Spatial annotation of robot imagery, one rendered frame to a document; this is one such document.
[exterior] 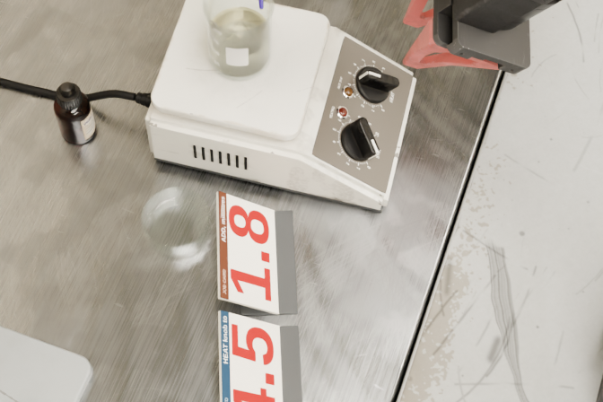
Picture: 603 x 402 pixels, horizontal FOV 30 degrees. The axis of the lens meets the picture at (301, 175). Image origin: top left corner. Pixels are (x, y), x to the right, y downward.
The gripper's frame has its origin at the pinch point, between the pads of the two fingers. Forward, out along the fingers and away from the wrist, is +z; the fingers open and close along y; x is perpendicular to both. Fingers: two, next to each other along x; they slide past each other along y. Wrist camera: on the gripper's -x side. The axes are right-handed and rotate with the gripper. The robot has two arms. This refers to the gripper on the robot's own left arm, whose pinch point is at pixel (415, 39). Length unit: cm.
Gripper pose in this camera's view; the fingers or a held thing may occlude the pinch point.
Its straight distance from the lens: 87.6
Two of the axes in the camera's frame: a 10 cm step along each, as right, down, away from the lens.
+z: -5.2, 2.7, 8.1
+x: 8.6, 2.1, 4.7
